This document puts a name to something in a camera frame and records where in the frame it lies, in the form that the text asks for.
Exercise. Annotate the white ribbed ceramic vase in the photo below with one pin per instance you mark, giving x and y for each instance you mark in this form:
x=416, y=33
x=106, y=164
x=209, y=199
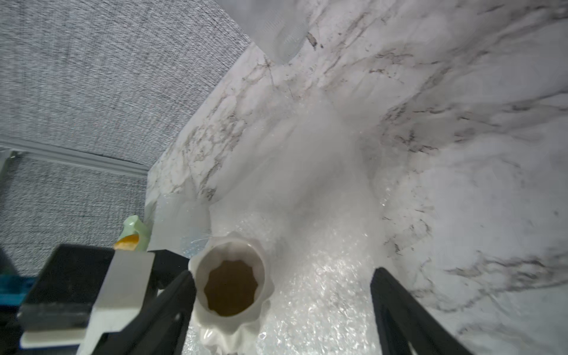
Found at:
x=233, y=288

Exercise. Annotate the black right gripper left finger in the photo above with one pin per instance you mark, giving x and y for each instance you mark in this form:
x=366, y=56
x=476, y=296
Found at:
x=162, y=326

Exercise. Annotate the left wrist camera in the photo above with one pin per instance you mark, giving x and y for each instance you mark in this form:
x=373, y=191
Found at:
x=82, y=293

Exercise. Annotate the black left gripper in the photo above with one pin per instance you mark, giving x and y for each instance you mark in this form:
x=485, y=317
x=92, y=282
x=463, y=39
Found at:
x=169, y=279

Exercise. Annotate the clear glass vase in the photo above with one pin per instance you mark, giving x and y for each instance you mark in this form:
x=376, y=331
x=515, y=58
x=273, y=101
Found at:
x=278, y=27

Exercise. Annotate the bread roll sandwich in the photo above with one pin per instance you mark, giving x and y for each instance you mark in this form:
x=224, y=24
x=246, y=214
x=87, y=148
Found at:
x=127, y=243

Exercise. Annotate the green scalloped glass plate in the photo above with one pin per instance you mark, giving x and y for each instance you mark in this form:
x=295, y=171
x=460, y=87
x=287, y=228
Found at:
x=133, y=224

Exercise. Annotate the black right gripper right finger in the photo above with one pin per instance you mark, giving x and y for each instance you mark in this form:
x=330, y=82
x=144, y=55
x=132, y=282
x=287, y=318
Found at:
x=403, y=325

